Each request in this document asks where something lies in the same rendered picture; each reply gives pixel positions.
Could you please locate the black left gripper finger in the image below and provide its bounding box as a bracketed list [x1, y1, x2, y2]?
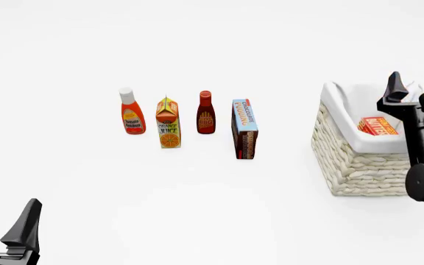
[0, 197, 43, 254]

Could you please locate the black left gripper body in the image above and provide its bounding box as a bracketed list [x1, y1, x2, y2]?
[0, 247, 41, 265]

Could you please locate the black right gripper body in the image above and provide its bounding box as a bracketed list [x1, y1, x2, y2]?
[376, 92, 424, 122]

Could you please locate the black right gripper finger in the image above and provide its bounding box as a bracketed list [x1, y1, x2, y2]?
[386, 71, 409, 103]

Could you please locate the red and yellow butter box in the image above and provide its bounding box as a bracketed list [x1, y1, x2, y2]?
[356, 115, 399, 137]

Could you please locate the white woven basket with liner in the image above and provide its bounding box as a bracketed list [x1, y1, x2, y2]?
[311, 80, 424, 198]

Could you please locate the red tomato ketchup bottle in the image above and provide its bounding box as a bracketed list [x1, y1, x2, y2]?
[119, 86, 147, 135]

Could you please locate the chocolate pudding box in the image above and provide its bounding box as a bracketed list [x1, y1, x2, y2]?
[230, 98, 260, 160]

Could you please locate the orange juice carton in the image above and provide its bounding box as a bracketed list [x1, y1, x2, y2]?
[155, 94, 182, 149]

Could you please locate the dark red BBQ sauce bottle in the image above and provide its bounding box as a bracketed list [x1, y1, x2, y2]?
[197, 90, 216, 135]

